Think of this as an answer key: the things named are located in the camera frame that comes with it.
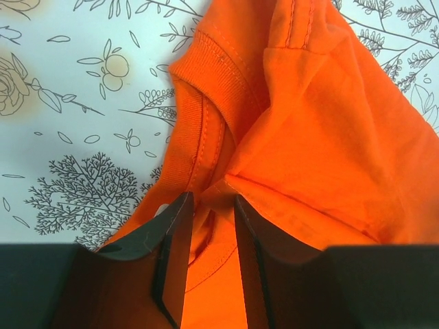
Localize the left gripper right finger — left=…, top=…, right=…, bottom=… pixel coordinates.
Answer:
left=234, top=197, right=438, bottom=328

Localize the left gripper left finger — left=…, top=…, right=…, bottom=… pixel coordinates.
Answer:
left=1, top=193, right=193, bottom=328

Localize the orange t shirt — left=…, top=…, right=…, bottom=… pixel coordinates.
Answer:
left=115, top=1, right=438, bottom=328

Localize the floral patterned table mat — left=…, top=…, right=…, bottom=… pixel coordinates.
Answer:
left=1, top=1, right=438, bottom=249

